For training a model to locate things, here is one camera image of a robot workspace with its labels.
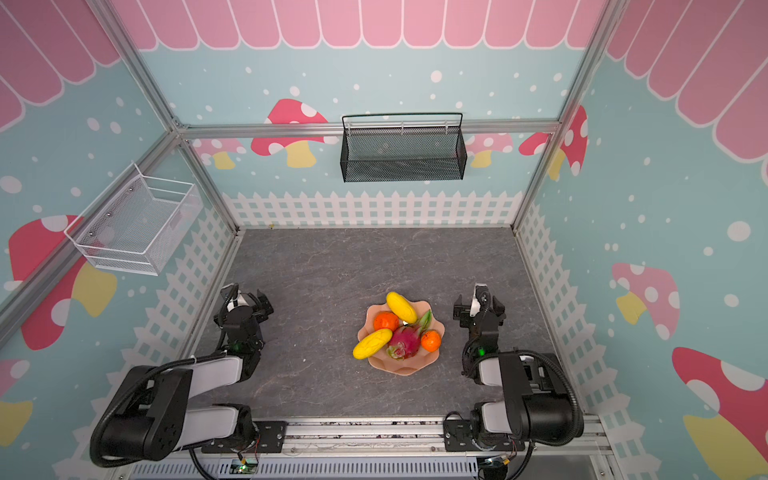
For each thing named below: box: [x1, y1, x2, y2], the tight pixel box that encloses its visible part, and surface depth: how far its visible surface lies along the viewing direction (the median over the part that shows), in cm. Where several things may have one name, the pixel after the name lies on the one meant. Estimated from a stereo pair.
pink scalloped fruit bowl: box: [358, 301, 445, 376], surface depth 85 cm
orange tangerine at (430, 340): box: [421, 330, 441, 353], surface depth 85 cm
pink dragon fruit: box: [386, 310, 433, 360], surface depth 84 cm
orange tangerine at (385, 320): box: [373, 311, 399, 332], surface depth 88 cm
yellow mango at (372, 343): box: [352, 329, 393, 360], surface depth 83 cm
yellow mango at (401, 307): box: [386, 291, 418, 325], surface depth 91 cm
